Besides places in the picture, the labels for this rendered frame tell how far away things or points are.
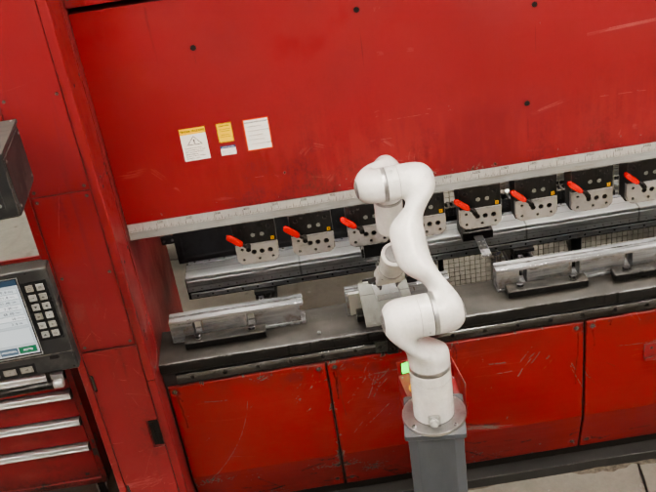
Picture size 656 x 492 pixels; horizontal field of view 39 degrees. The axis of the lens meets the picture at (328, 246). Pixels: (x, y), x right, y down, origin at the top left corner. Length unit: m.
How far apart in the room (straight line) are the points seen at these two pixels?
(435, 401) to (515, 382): 0.98
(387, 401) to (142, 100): 1.46
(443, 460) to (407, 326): 0.49
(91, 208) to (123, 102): 0.35
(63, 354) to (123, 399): 0.59
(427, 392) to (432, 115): 0.96
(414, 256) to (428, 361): 0.30
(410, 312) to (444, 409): 0.35
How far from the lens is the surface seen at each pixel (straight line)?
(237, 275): 3.65
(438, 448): 2.78
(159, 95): 3.03
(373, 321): 3.20
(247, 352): 3.38
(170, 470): 3.61
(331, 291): 5.20
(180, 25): 2.95
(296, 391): 3.50
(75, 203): 2.99
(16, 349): 2.87
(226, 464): 3.73
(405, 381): 3.28
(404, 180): 2.61
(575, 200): 3.39
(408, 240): 2.56
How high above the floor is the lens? 2.86
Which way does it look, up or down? 30 degrees down
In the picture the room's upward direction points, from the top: 9 degrees counter-clockwise
